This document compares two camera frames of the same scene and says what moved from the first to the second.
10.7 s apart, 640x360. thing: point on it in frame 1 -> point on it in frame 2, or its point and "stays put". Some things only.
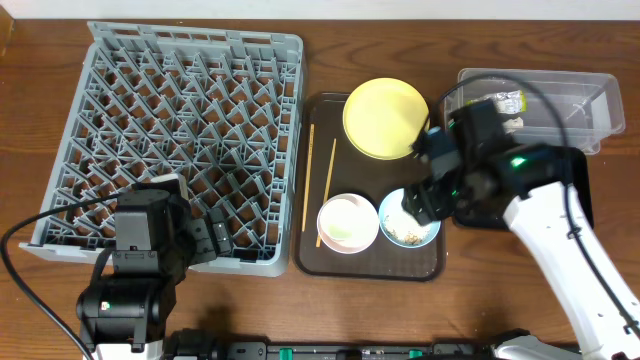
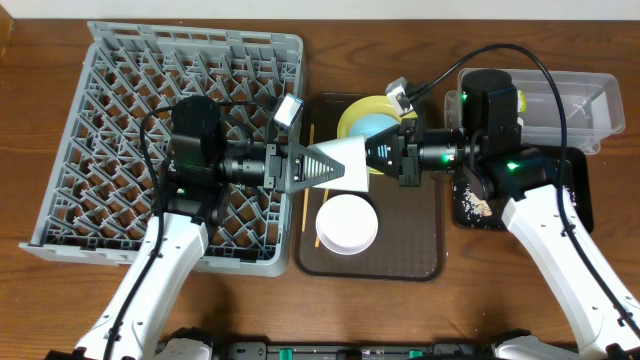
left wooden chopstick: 308,176 stays put
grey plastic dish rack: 222,108 stays put
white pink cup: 348,223 -> 349,152
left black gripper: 207,236 -> 273,167
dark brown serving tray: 329,165 stays put
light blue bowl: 400,227 -> 372,123
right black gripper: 426,201 -> 409,153
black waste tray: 579,175 stays put
